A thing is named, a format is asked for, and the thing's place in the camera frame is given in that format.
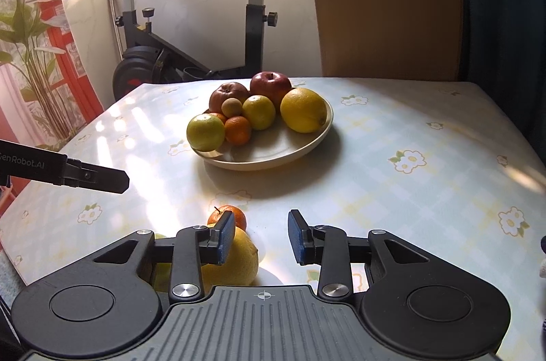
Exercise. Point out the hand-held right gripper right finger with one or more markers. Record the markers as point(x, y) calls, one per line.
point(296, 238)

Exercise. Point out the dark red apple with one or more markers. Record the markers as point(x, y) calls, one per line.
point(271, 86)

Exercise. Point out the small orange tangerine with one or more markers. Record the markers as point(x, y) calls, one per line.
point(237, 130)
point(218, 117)
point(237, 216)

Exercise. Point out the small brown kiwi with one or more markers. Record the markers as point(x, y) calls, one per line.
point(232, 107)

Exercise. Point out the floral checked tablecloth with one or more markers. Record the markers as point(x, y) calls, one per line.
point(384, 173)

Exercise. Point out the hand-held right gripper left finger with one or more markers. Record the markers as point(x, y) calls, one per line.
point(225, 236)

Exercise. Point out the leaf printed curtain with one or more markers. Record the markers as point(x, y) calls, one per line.
point(34, 45)

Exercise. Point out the large yellow lemon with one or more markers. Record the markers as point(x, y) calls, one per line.
point(244, 258)
point(303, 110)

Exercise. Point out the small yellow-green lemon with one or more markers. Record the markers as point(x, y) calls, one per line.
point(205, 132)
point(259, 112)

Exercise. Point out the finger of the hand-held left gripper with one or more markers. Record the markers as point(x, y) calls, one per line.
point(106, 178)

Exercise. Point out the dark blue curtain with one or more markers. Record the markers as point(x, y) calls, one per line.
point(503, 24)

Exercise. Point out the black exercise bike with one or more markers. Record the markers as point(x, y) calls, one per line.
point(251, 28)

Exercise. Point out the dull red apple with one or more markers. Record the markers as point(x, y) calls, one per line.
point(227, 93)

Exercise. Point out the cream round plate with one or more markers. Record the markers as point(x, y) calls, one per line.
point(273, 152)

